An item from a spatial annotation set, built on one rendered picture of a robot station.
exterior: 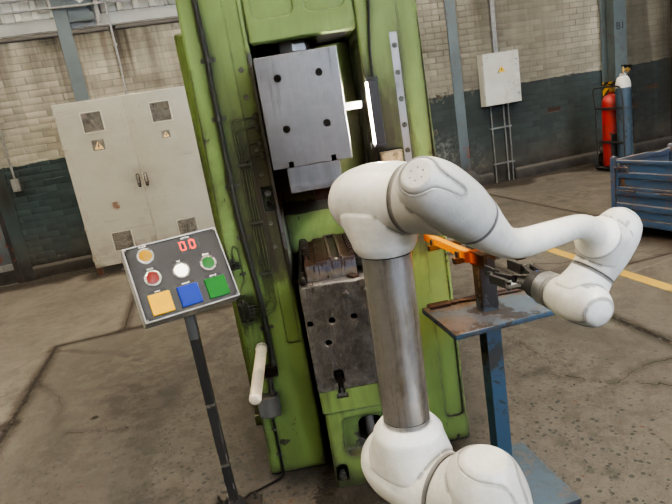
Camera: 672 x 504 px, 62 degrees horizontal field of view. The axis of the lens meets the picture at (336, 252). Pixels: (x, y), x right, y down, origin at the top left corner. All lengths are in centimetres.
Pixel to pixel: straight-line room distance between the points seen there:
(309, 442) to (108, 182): 531
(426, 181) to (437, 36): 796
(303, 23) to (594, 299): 146
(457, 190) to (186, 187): 651
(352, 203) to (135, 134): 634
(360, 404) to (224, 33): 153
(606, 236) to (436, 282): 117
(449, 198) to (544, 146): 879
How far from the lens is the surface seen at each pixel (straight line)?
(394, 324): 112
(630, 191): 567
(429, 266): 240
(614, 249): 139
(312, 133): 210
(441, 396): 263
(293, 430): 262
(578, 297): 138
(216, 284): 205
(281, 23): 226
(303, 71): 210
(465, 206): 95
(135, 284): 203
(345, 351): 224
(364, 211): 104
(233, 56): 226
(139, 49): 803
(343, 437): 243
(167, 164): 731
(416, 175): 93
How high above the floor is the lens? 155
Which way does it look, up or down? 14 degrees down
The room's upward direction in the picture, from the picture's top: 9 degrees counter-clockwise
